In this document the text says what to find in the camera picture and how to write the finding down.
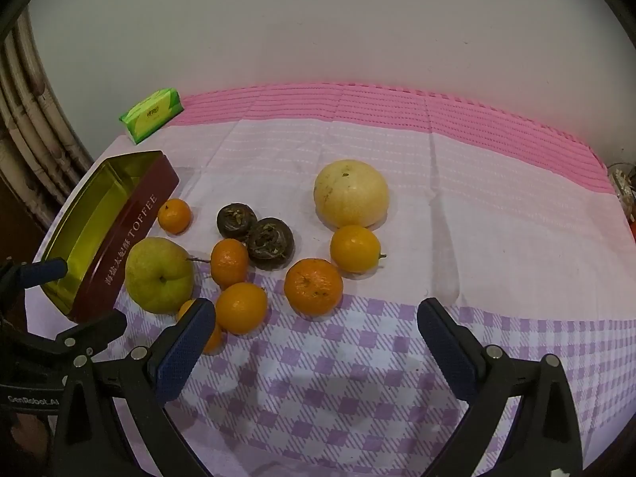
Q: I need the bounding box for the smooth tangerine with stem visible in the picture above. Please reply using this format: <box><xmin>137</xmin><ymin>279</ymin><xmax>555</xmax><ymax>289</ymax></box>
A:
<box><xmin>330</xmin><ymin>225</ymin><xmax>387</xmax><ymax>274</ymax></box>

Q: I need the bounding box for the yellow melon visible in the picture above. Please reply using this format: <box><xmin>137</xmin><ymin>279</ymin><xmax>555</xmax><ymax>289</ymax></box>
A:
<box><xmin>313</xmin><ymin>159</ymin><xmax>390</xmax><ymax>232</ymax></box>

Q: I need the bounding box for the small tangerine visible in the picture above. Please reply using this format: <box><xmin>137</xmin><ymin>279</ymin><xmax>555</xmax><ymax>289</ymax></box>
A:
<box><xmin>157</xmin><ymin>198</ymin><xmax>192</xmax><ymax>235</ymax></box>

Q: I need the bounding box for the large rough tangerine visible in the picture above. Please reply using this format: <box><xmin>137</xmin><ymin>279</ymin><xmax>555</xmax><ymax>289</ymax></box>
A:
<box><xmin>283</xmin><ymin>258</ymin><xmax>344</xmax><ymax>316</ymax></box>

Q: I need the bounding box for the bamboo furniture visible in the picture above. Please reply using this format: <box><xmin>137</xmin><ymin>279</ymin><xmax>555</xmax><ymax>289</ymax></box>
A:
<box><xmin>0</xmin><ymin>10</ymin><xmax>95</xmax><ymax>229</ymax></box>

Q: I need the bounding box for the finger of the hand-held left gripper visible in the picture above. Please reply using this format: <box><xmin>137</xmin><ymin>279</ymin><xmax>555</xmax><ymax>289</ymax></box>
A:
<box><xmin>30</xmin><ymin>309</ymin><xmax>128</xmax><ymax>366</ymax></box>
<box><xmin>0</xmin><ymin>257</ymin><xmax>68</xmax><ymax>304</ymax></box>

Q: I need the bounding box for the green tissue pack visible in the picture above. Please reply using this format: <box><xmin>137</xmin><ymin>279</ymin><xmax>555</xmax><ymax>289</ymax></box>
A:
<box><xmin>118</xmin><ymin>88</ymin><xmax>184</xmax><ymax>146</ymax></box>

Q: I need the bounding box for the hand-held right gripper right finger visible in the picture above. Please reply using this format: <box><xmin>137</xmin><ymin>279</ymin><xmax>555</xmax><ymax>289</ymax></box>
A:
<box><xmin>416</xmin><ymin>297</ymin><xmax>583</xmax><ymax>477</ymax></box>

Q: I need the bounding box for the dark red tin box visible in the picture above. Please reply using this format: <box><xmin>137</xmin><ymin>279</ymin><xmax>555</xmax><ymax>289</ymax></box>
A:
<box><xmin>32</xmin><ymin>150</ymin><xmax>180</xmax><ymax>323</ymax></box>

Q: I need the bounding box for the dark brown mangosteen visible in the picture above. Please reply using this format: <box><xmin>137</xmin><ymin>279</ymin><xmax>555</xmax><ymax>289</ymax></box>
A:
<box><xmin>216</xmin><ymin>203</ymin><xmax>258</xmax><ymax>242</ymax></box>
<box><xmin>247</xmin><ymin>217</ymin><xmax>295</xmax><ymax>271</ymax></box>

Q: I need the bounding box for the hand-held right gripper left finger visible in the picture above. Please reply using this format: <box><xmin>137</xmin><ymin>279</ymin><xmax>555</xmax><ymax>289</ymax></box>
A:
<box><xmin>50</xmin><ymin>298</ymin><xmax>217</xmax><ymax>477</ymax></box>

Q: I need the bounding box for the pink and purple checked tablecloth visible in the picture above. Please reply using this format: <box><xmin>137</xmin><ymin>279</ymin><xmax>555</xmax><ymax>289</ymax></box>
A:
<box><xmin>25</xmin><ymin>82</ymin><xmax>632</xmax><ymax>477</ymax></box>

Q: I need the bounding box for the green pear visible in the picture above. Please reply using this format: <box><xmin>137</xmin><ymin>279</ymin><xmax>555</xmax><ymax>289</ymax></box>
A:
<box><xmin>124</xmin><ymin>237</ymin><xmax>212</xmax><ymax>315</ymax></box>

